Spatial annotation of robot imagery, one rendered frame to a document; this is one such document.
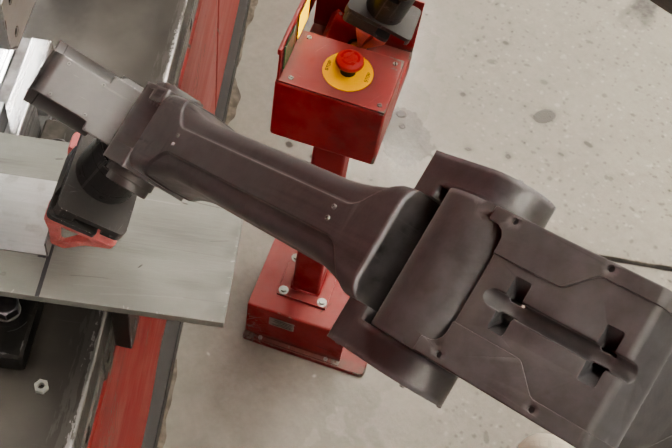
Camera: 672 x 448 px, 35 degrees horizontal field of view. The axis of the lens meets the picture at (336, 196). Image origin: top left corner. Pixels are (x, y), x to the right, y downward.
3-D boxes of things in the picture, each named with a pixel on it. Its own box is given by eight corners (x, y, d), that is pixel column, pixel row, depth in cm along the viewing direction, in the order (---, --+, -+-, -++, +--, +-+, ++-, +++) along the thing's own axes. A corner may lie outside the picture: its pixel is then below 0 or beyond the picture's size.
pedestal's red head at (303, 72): (373, 166, 153) (392, 85, 138) (269, 133, 154) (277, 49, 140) (408, 70, 164) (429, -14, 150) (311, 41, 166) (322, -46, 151)
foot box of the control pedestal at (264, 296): (362, 378, 206) (370, 350, 196) (242, 338, 208) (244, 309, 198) (389, 295, 217) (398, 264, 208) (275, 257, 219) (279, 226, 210)
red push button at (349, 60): (356, 89, 146) (360, 71, 143) (329, 80, 146) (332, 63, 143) (364, 69, 148) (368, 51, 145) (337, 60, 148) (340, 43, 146)
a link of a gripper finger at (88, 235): (16, 249, 97) (53, 207, 90) (38, 187, 101) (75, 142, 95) (83, 278, 100) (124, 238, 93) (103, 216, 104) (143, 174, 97)
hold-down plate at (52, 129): (25, 372, 106) (21, 358, 104) (-29, 364, 106) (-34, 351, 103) (94, 140, 123) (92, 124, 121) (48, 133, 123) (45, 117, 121)
